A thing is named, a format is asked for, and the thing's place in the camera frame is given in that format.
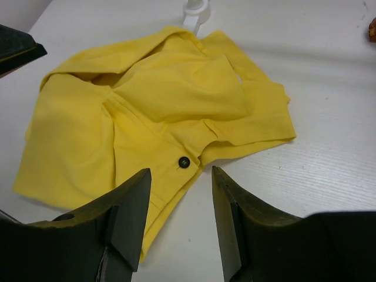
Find yellow trousers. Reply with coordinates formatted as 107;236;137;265
13;27;296;258

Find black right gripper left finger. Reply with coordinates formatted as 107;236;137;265
1;169;152;281

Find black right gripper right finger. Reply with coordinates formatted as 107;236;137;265
211;167;375;281

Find orange camouflage garment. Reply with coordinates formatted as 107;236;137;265
368;18;376;43

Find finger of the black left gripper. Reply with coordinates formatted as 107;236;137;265
0;25;48;77

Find white clothes rack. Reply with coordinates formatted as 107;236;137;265
181;0;212;36

